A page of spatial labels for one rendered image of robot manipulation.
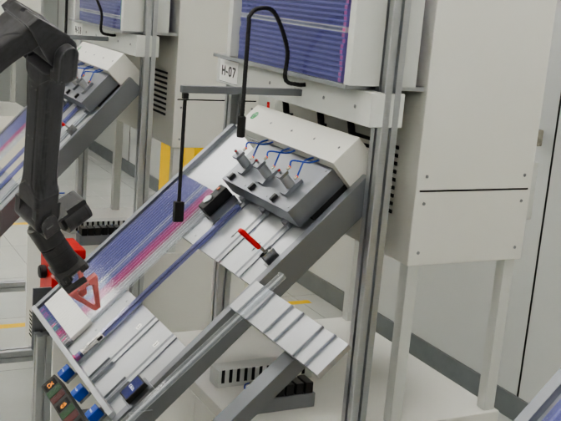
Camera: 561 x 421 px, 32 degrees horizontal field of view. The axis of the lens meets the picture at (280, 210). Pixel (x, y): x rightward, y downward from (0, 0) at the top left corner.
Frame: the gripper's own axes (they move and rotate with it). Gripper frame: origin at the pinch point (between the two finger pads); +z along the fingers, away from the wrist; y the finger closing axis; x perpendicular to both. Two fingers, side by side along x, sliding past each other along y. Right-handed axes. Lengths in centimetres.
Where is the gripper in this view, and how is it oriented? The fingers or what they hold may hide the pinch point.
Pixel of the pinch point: (88, 298)
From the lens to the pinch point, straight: 207.9
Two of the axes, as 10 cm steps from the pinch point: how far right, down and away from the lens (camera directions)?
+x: -7.8, 5.6, -2.7
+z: 4.2, 8.0, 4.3
